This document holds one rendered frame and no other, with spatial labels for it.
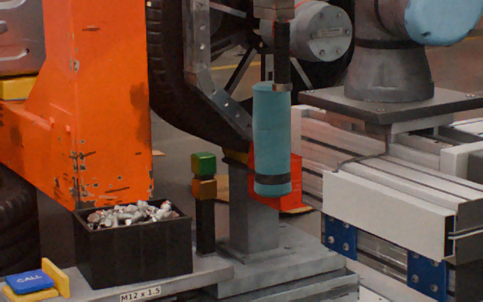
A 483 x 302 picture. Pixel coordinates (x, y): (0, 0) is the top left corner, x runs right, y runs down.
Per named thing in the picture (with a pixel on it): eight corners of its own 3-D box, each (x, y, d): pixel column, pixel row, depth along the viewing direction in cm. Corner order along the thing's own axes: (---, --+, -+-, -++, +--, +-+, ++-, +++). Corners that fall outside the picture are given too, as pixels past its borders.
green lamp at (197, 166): (207, 169, 191) (207, 150, 190) (217, 174, 188) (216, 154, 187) (190, 172, 189) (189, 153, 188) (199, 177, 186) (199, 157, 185)
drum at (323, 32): (303, 50, 238) (303, -6, 234) (355, 62, 220) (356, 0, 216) (255, 56, 231) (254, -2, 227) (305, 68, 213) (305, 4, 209)
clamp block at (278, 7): (272, 16, 208) (272, -9, 206) (295, 19, 200) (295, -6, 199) (252, 17, 205) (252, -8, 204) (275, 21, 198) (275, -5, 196)
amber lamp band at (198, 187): (208, 193, 192) (207, 174, 191) (218, 198, 189) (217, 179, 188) (191, 196, 190) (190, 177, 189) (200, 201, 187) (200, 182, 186)
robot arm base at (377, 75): (453, 95, 159) (455, 36, 157) (383, 106, 151) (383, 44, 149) (393, 82, 171) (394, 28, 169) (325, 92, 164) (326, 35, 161)
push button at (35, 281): (41, 279, 179) (41, 268, 178) (54, 292, 173) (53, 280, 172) (4, 288, 175) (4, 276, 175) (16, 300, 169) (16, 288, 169)
